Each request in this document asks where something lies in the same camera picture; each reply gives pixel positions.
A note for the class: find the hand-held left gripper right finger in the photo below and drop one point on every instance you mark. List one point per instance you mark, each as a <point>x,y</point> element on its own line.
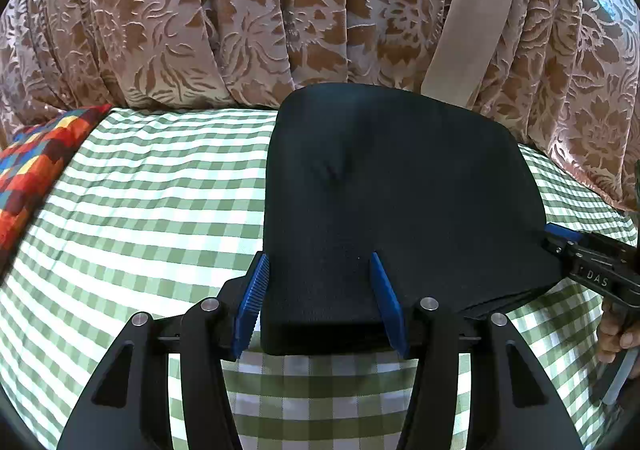
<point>387,305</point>

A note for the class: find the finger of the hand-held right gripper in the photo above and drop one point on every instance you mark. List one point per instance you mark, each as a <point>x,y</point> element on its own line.
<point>560,233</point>

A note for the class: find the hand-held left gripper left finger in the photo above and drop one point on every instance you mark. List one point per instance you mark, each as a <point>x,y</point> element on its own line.
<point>252,300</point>

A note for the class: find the black pants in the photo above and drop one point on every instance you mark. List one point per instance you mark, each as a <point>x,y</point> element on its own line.
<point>400,190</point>

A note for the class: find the person's right hand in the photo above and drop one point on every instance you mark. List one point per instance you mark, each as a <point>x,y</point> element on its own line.
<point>614,327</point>

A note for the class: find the green checked bed sheet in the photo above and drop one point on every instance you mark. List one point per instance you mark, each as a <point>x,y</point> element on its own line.
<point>150,210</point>

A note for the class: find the beige curtain tieback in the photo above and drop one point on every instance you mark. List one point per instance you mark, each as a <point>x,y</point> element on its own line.
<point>472,14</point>

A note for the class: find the colourful patchwork pillow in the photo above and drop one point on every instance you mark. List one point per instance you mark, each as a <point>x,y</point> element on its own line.
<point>35,169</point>

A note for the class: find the brown floral curtain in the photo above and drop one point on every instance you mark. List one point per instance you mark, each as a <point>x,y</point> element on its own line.
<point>175,19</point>

